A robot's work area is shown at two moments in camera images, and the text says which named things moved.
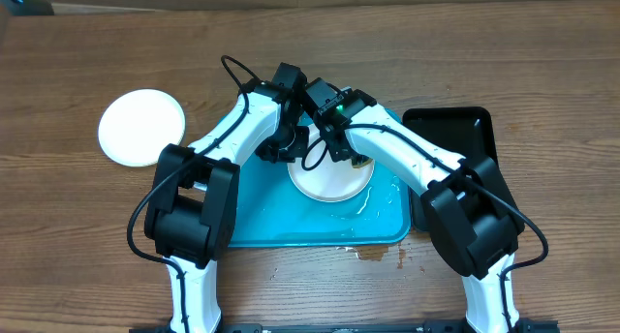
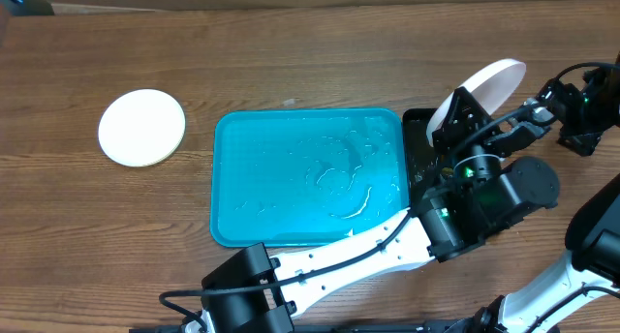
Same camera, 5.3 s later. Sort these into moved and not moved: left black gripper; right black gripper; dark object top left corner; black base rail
Moved: left black gripper; right black gripper
Not moved: black base rail; dark object top left corner
